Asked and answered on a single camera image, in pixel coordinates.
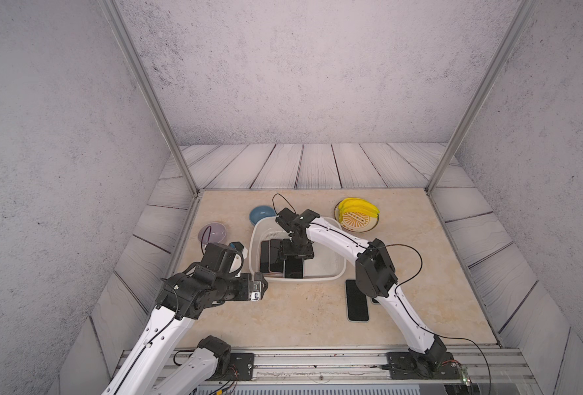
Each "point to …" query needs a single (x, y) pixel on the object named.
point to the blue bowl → (260, 211)
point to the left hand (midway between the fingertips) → (258, 285)
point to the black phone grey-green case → (293, 268)
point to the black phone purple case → (276, 255)
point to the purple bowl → (212, 233)
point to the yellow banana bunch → (356, 205)
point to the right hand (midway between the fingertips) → (290, 258)
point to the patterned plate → (355, 221)
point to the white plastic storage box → (325, 266)
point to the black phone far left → (264, 257)
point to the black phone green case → (356, 302)
